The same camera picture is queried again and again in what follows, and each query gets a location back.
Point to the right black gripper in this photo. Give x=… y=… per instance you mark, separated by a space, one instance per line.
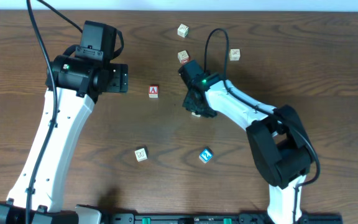
x=194 y=101

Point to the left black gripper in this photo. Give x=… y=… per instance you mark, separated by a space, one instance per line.
x=122 y=78

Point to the red letter I block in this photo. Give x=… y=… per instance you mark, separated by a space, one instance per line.
x=197 y=115

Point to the red letter A block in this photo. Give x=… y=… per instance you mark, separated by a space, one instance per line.
x=153 y=91

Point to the blue number 2 block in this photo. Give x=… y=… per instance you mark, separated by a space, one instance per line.
x=206 y=155

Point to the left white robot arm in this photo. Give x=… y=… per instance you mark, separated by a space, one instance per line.
x=37 y=195

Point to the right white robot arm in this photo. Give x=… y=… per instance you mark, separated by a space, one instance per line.
x=281 y=149

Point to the wooden block with red side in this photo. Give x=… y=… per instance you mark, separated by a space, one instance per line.
x=183 y=57

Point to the right plain wooden block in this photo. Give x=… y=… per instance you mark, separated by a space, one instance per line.
x=234 y=54

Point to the plain wooden block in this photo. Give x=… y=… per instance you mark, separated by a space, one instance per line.
x=234 y=54
x=183 y=30

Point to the top plain wooden block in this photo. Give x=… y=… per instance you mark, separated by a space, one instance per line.
x=183 y=30

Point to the butterfly wooden block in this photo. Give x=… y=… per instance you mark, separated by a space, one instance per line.
x=141 y=154

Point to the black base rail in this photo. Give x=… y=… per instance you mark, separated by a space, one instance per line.
x=197 y=219

